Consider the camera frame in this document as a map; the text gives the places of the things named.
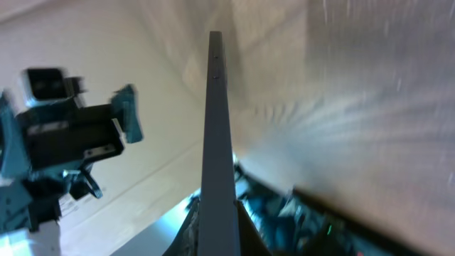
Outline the blue Galaxy smartphone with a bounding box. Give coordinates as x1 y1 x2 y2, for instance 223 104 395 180
198 31 240 256

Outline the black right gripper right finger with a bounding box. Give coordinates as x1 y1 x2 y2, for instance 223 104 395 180
236 201 272 256

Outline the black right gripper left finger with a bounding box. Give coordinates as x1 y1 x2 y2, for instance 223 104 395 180
163 195 200 256

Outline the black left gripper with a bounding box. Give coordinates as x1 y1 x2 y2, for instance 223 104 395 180
21 84 144 171

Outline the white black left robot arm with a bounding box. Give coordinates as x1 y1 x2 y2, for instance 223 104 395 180
1 78 143 255

